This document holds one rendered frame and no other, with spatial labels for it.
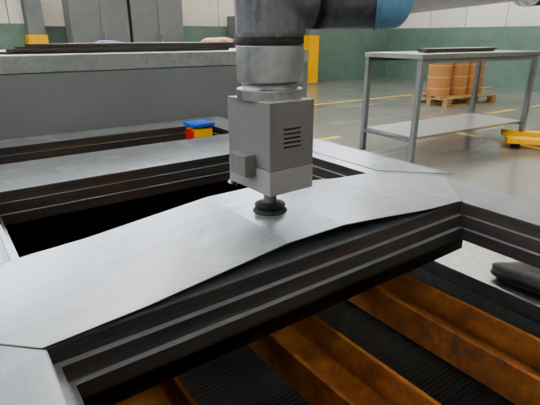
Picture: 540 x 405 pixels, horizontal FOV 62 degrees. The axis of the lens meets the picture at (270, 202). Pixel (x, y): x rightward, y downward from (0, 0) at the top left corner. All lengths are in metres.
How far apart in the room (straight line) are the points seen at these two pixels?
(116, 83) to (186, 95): 0.21
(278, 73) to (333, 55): 11.98
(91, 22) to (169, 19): 1.45
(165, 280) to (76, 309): 0.08
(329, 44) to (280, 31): 11.87
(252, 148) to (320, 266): 0.15
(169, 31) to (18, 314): 9.01
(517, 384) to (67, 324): 0.50
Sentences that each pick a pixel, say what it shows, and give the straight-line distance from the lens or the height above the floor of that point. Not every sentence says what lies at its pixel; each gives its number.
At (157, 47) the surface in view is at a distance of 1.46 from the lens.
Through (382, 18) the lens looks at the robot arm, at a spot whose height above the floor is 1.11.
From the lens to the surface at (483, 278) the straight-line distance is 0.92.
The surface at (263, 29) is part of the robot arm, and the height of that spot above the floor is 1.10.
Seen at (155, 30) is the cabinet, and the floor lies 1.19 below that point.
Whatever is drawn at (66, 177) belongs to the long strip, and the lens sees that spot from 0.85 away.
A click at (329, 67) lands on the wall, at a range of 12.41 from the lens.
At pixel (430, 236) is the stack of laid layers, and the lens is 0.66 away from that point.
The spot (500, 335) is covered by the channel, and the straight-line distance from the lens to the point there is 0.72.
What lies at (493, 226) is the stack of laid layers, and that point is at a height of 0.85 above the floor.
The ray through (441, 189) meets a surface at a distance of 0.76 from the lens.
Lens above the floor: 1.09
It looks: 20 degrees down
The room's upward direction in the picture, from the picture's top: straight up
